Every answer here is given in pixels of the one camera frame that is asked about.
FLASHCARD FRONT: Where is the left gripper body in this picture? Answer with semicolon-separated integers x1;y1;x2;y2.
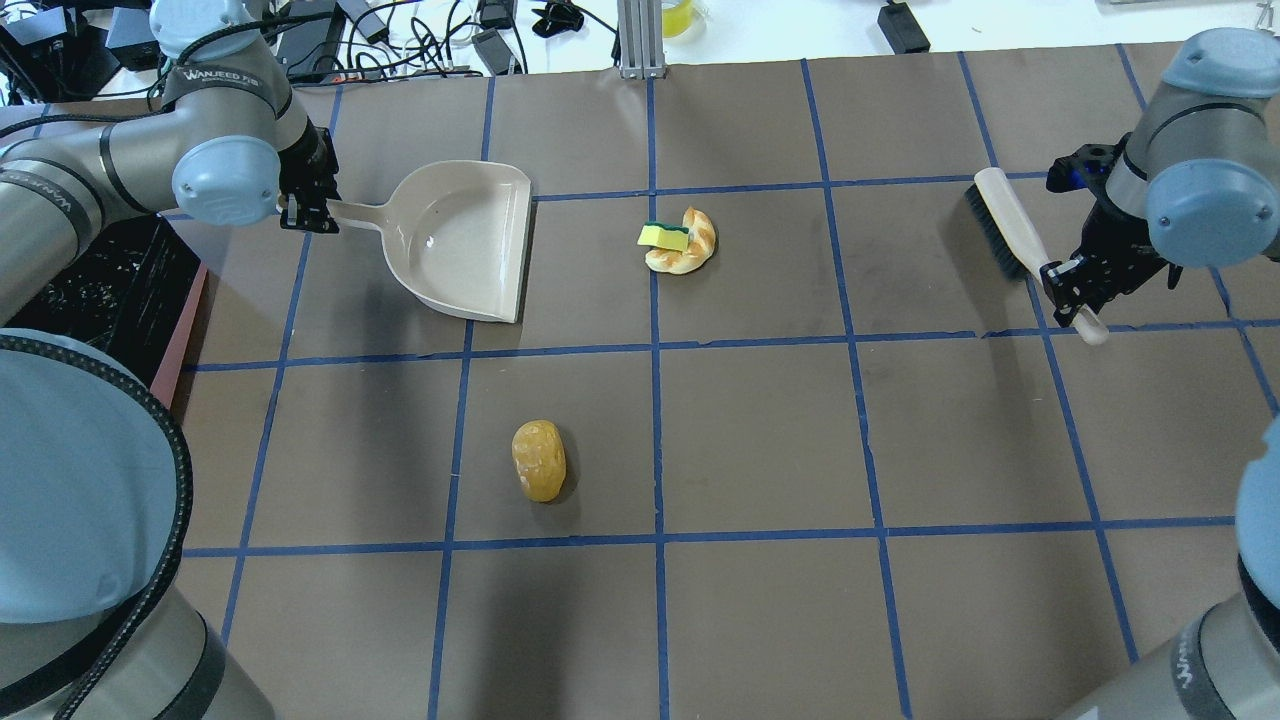
278;126;340;234

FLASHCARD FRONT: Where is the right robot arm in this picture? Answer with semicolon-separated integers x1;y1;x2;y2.
1033;28;1277;719

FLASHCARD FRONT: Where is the braided croissant bread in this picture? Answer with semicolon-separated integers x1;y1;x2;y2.
644;206;717;275

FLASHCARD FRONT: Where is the yellow tape roll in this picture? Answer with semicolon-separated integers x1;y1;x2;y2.
660;0;705;40

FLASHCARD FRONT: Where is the beige plastic dustpan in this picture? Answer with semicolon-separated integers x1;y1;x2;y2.
328;160;532;324

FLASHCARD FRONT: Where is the yellow green sponge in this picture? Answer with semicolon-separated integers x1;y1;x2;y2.
637;222;690;252

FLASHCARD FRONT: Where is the aluminium frame post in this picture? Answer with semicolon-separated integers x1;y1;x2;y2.
616;0;667;79

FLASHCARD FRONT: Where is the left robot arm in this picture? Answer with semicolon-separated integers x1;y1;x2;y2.
3;1;338;719

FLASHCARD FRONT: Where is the black-lined trash bin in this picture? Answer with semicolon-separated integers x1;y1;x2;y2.
8;217;209;407

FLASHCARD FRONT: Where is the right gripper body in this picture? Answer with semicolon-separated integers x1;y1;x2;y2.
1039;142;1183;327

